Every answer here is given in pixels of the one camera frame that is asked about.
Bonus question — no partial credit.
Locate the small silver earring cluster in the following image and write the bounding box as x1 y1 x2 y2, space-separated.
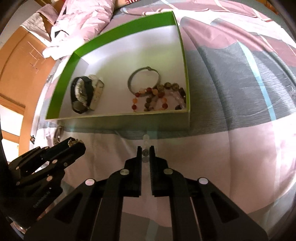
68 138 84 147

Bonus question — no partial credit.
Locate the small clear bead earring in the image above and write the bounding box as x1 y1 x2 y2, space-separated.
142 134 151 163

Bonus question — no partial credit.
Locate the black strap watch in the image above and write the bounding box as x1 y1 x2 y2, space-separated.
70 76 94 114

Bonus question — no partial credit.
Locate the brown bead bracelet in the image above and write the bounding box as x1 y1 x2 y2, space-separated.
144 82 188 112

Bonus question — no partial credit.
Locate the red bead bracelet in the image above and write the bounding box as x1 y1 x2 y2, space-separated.
131 87 169 112

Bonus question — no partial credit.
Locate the silver bangle bracelet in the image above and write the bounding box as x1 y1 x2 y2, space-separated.
127 66 162 95

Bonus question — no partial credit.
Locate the wooden wardrobe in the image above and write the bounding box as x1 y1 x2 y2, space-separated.
1 26 56 155

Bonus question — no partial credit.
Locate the green cardboard box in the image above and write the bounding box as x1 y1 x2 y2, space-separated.
46 11 190 132

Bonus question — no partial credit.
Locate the patterned bed quilt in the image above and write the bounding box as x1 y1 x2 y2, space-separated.
30 0 296 241

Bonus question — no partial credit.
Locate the pink jacket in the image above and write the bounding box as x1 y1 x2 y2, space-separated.
43 1 115 60

